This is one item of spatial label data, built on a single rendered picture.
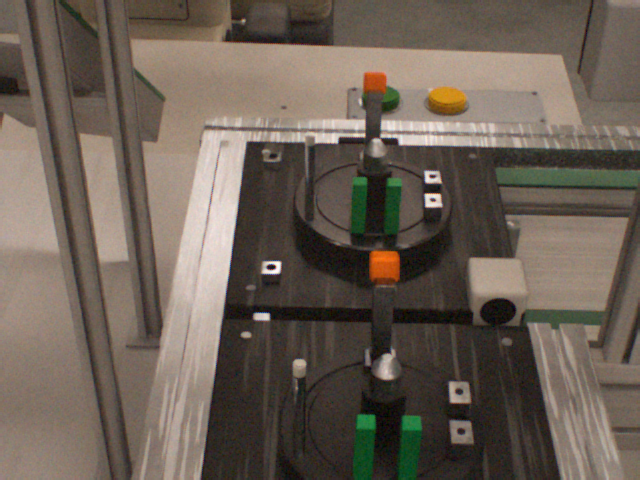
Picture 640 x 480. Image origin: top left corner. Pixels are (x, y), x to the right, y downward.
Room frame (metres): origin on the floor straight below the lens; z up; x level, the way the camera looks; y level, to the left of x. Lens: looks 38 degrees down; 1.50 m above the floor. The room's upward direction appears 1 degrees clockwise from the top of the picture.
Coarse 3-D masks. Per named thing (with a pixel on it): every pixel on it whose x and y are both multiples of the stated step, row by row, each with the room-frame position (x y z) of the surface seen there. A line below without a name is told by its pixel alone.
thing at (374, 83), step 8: (368, 72) 0.79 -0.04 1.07; (376, 72) 0.79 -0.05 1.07; (368, 80) 0.77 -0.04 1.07; (376, 80) 0.77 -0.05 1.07; (384, 80) 0.77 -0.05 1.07; (368, 88) 0.77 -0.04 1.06; (376, 88) 0.77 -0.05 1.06; (384, 88) 0.77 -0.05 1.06; (368, 96) 0.75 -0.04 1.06; (376, 96) 0.75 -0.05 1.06; (368, 104) 0.77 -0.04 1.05; (376, 104) 0.77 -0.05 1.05; (368, 112) 0.77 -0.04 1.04; (376, 112) 0.77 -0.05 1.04; (368, 120) 0.76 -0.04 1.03; (376, 120) 0.76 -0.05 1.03; (368, 128) 0.76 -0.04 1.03; (376, 128) 0.76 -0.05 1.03; (368, 136) 0.76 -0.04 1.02; (376, 136) 0.76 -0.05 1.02
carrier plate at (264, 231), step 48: (288, 144) 0.82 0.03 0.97; (336, 144) 0.82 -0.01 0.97; (240, 192) 0.74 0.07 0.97; (288, 192) 0.74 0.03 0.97; (480, 192) 0.75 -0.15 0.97; (240, 240) 0.67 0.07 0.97; (288, 240) 0.67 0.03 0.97; (480, 240) 0.68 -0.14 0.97; (240, 288) 0.61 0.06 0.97; (288, 288) 0.61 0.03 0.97; (336, 288) 0.61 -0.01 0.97; (432, 288) 0.61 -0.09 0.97
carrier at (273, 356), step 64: (256, 320) 0.57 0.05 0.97; (256, 384) 0.50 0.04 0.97; (320, 384) 0.49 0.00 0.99; (384, 384) 0.44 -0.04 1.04; (448, 384) 0.47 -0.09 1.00; (512, 384) 0.51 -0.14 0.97; (256, 448) 0.44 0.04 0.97; (320, 448) 0.43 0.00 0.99; (384, 448) 0.43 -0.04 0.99; (448, 448) 0.43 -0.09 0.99; (512, 448) 0.45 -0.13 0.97
